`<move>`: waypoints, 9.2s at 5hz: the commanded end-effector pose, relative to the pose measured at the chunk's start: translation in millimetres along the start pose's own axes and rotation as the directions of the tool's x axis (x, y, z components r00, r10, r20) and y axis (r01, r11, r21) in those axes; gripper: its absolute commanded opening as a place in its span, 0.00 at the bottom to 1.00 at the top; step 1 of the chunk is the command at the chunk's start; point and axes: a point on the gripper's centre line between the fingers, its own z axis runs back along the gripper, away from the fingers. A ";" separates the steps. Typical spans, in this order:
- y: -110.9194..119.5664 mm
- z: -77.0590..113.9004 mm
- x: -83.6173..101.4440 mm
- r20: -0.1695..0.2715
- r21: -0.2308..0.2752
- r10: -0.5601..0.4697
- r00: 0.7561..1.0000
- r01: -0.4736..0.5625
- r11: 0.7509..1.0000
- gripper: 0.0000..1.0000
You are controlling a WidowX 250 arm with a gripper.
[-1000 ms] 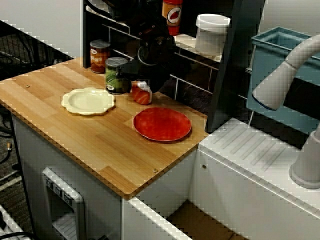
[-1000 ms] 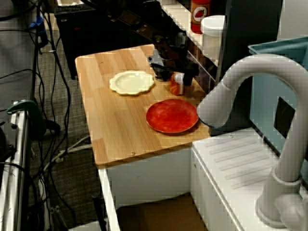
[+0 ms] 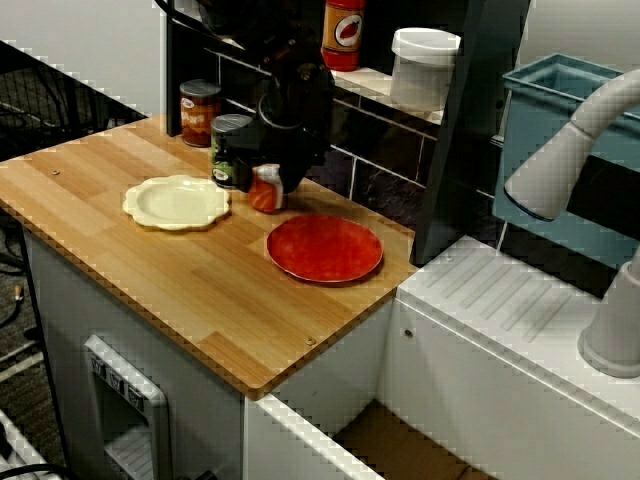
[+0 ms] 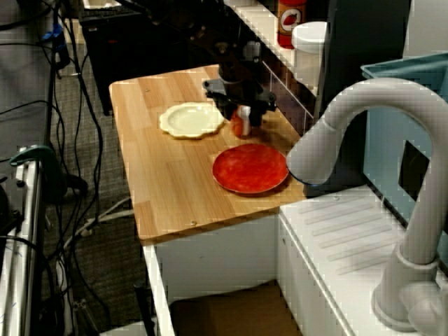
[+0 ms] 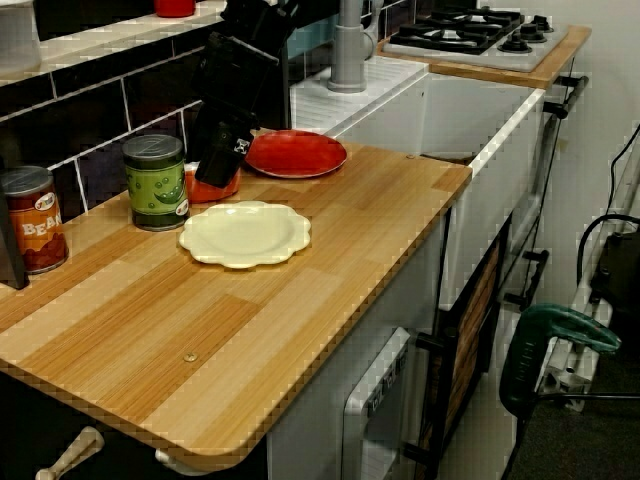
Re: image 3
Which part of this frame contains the black mesh rack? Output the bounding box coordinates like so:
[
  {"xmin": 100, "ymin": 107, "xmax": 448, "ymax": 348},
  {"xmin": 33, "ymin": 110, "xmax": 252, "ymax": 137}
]
[{"xmin": 0, "ymin": 39, "xmax": 151, "ymax": 164}]

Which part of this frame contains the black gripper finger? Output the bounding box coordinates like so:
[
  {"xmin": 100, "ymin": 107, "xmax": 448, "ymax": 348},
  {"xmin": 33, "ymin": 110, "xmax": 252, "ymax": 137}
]
[
  {"xmin": 277, "ymin": 158, "xmax": 312, "ymax": 195},
  {"xmin": 232, "ymin": 152, "xmax": 259, "ymax": 194}
]

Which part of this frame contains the orange beans toy can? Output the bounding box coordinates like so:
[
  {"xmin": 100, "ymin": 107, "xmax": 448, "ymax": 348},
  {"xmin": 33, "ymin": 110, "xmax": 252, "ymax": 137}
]
[{"xmin": 178, "ymin": 79, "xmax": 222, "ymax": 148}]

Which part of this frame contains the red cup on shelf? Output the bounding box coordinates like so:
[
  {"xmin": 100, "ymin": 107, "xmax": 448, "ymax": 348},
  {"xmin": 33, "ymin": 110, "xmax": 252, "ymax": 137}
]
[{"xmin": 321, "ymin": 0, "xmax": 367, "ymax": 72}]

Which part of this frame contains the red round plate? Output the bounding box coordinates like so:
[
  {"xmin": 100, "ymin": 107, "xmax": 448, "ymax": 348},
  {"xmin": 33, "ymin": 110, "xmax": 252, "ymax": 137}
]
[{"xmin": 265, "ymin": 214, "xmax": 385, "ymax": 286}]

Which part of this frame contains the white lidded container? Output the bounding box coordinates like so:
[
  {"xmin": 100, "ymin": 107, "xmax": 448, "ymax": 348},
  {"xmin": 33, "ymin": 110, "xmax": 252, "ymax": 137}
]
[{"xmin": 389, "ymin": 27, "xmax": 462, "ymax": 112}]

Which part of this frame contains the teal plastic box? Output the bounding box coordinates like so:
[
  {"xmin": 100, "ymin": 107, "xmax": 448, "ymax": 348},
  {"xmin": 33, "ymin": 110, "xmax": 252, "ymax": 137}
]
[{"xmin": 492, "ymin": 53, "xmax": 640, "ymax": 259}]

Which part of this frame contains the toy salmon sushi piece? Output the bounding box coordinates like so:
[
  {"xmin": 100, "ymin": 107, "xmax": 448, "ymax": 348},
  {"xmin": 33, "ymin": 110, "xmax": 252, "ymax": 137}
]
[{"xmin": 248, "ymin": 163, "xmax": 287, "ymax": 214}]

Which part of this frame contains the green peas toy can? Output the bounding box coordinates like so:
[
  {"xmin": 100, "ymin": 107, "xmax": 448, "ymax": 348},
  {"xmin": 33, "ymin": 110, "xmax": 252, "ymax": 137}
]
[{"xmin": 209, "ymin": 113, "xmax": 254, "ymax": 189}]

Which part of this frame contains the white toy sink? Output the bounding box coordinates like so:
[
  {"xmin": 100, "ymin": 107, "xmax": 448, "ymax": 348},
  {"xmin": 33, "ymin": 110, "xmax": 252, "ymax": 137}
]
[{"xmin": 244, "ymin": 234, "xmax": 640, "ymax": 480}]

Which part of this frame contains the grey toy faucet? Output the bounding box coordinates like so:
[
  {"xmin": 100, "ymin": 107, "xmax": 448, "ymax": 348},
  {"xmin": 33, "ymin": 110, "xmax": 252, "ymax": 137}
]
[{"xmin": 502, "ymin": 67, "xmax": 640, "ymax": 380}]

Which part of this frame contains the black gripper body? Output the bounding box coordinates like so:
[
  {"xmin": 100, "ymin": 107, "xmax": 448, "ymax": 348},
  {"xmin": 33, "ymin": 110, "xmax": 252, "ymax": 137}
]
[{"xmin": 227, "ymin": 107, "xmax": 332, "ymax": 176}]

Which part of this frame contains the cream scalloped plate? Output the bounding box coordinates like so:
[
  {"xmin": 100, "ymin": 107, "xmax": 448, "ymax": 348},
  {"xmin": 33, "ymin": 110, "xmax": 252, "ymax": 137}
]
[{"xmin": 122, "ymin": 174, "xmax": 235, "ymax": 232}]

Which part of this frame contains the black frame post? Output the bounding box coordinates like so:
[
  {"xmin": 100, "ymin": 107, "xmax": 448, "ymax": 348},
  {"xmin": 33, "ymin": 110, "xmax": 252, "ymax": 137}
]
[{"xmin": 164, "ymin": 0, "xmax": 184, "ymax": 139}]

